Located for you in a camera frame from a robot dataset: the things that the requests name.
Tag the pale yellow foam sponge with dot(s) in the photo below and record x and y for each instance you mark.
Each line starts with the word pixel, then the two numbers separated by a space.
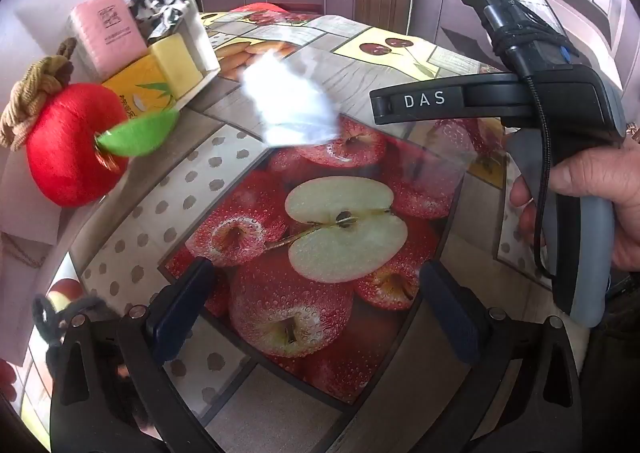
pixel 175 58

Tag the pink tissue packet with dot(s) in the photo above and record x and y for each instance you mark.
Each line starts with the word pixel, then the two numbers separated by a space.
pixel 110 28

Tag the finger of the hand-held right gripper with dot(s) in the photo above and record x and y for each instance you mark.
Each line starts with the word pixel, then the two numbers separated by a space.
pixel 425 99

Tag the black and white scrunchie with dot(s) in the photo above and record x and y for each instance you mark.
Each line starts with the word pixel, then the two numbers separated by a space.
pixel 155 3

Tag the person's right hand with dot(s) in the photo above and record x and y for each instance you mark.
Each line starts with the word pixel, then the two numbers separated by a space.
pixel 600 168

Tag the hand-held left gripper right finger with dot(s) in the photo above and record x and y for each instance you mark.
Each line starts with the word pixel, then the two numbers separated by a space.
pixel 452 318

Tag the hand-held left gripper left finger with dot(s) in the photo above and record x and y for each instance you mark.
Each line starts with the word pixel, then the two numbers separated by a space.
pixel 180 313

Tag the white towel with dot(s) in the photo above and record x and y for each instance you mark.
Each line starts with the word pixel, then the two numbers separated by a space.
pixel 285 98

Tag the yellow tissue packet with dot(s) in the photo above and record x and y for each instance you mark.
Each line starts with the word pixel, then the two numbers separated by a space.
pixel 135 83

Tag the white cardboard box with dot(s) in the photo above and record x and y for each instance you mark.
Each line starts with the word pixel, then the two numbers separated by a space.
pixel 202 48

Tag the red plush apple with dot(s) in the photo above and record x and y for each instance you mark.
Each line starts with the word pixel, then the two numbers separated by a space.
pixel 70 143

